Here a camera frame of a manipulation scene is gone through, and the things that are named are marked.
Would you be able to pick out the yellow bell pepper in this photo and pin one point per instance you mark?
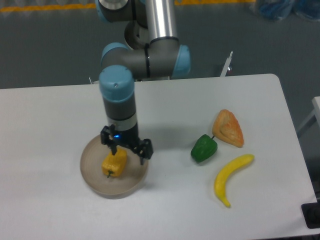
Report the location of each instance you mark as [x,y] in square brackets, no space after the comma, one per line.
[113,165]

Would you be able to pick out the yellow banana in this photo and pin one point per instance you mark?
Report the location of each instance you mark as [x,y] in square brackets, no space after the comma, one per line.
[220,182]

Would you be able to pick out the green bell pepper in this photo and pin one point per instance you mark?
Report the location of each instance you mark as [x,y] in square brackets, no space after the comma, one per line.
[204,148]

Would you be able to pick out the black device at table edge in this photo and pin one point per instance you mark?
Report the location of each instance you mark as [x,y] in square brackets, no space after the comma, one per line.
[311,214]

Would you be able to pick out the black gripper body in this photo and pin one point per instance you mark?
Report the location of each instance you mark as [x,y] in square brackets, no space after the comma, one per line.
[126,138]

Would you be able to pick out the blue plastic bags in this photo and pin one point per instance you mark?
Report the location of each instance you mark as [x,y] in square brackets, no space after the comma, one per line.
[277,10]

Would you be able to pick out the orange bread pastry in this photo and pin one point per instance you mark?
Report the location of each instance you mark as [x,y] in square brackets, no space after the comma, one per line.
[227,129]

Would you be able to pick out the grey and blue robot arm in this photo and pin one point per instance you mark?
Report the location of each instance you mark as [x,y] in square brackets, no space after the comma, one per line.
[116,81]

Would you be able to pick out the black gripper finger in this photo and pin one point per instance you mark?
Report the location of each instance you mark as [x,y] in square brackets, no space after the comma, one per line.
[143,148]
[107,138]

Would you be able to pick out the white metal bracket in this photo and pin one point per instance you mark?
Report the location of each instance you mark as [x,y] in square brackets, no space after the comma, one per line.
[227,65]

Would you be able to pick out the white frame at right edge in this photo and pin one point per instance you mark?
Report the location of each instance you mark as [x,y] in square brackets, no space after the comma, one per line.
[312,118]

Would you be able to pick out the beige round plate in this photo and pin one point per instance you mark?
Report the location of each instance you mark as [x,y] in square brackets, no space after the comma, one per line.
[111,187]

